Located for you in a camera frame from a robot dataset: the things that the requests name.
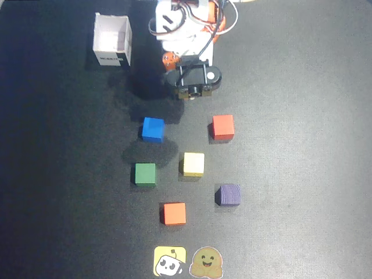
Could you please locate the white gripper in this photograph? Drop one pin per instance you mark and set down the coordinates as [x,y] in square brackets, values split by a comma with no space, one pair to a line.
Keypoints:
[168,61]

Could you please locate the blue cube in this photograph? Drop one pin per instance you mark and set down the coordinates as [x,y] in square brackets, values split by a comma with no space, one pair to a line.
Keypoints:
[153,130]

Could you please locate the red cube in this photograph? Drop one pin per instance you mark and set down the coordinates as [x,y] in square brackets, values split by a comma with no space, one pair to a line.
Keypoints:
[223,127]

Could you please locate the yellow cube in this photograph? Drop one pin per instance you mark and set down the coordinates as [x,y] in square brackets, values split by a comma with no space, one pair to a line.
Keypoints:
[193,163]

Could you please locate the green cube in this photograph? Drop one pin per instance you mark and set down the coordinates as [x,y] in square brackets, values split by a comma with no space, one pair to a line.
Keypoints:
[145,173]

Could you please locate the purple cube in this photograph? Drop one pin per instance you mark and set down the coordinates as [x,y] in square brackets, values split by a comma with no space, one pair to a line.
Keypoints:
[229,195]

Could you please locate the orange cube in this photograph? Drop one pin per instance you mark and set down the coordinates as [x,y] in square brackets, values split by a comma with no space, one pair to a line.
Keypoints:
[173,213]

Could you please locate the white cardboard box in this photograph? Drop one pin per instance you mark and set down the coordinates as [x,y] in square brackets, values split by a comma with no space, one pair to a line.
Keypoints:
[112,37]

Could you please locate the dark grey table mat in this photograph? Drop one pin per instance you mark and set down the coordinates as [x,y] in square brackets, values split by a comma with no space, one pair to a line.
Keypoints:
[290,145]

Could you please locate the yellow robot sticker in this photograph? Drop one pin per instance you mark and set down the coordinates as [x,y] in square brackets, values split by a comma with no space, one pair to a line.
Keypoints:
[170,261]

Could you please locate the hugging face emoji sticker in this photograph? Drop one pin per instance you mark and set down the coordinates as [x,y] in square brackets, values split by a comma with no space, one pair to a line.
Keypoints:
[206,263]

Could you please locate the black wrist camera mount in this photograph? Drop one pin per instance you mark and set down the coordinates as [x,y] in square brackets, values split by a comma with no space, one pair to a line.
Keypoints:
[197,77]

